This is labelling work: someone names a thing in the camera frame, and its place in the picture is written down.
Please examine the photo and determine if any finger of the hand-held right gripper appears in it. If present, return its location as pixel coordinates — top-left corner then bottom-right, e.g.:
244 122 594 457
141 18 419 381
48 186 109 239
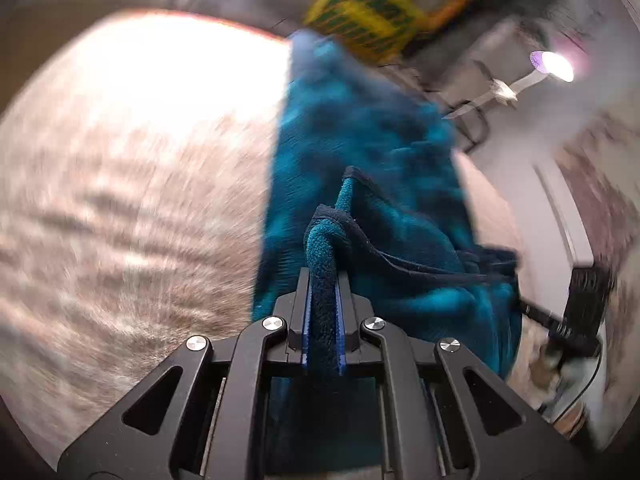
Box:
517 297 567 335

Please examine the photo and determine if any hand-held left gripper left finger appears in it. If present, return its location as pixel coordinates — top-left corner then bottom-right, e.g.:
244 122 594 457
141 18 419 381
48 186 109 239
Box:
56 269 314 480

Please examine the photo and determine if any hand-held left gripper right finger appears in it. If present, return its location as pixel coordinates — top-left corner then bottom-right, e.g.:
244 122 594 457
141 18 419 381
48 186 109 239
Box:
335 272 587 480

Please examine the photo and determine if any blue plaid fleece garment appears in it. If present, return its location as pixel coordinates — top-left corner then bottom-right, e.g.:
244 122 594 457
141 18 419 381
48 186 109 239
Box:
250 29 524 476

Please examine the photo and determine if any beige bed blanket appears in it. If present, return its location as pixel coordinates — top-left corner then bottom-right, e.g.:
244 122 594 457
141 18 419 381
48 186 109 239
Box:
0 10 522 467

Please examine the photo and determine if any orange object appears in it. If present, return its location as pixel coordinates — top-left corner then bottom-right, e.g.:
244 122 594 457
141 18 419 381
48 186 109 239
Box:
429 0 477 30

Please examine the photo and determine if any yellow green crate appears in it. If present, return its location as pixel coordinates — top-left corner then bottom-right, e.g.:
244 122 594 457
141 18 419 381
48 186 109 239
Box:
304 0 430 65

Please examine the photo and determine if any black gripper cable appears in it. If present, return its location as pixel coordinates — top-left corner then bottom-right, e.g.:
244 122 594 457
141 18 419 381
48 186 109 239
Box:
549 345 603 427

